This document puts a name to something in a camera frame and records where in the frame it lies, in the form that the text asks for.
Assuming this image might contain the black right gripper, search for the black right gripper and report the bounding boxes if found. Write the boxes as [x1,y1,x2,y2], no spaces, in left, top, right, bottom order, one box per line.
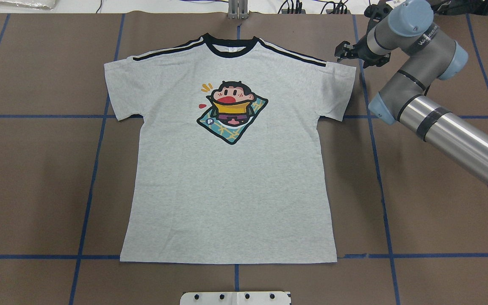
[335,36,391,68]

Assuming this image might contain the grey cartoon print t-shirt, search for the grey cartoon print t-shirt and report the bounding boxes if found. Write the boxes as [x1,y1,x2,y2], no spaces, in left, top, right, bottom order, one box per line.
[103,33,356,264]

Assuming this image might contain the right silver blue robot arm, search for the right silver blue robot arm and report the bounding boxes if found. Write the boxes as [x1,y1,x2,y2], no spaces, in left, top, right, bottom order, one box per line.
[335,0,488,188]

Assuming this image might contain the clear plastic bag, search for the clear plastic bag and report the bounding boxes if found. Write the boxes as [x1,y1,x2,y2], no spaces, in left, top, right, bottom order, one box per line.
[0,0,58,10]

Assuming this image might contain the aluminium frame post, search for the aluminium frame post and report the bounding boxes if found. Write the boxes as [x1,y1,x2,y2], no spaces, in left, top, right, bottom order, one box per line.
[227,0,249,19]

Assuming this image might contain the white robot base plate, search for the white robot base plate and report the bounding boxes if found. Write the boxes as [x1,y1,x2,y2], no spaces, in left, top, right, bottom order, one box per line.
[180,291,292,305]

